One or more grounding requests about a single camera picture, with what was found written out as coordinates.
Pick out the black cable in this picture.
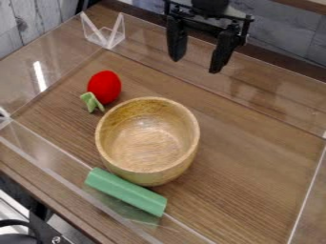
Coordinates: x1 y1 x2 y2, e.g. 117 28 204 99
0 218 42 244

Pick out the wooden bowl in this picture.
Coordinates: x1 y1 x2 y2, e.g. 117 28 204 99
94 96 200 187

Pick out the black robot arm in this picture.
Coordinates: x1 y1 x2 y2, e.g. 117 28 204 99
162 0 255 73

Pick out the clear acrylic corner bracket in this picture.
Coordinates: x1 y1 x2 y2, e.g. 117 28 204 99
80 12 125 50

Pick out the red plush fruit green leaf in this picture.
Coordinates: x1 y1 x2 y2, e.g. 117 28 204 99
80 71 122 112

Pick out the clear acrylic tray enclosure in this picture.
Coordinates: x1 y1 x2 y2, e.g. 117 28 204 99
0 17 326 244

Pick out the black metal mount bracket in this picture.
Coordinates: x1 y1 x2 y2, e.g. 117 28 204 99
29 213 73 244

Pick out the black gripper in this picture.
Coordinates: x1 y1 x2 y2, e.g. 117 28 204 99
162 0 255 73

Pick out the green rectangular block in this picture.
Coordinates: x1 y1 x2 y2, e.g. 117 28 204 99
84 168 168 217

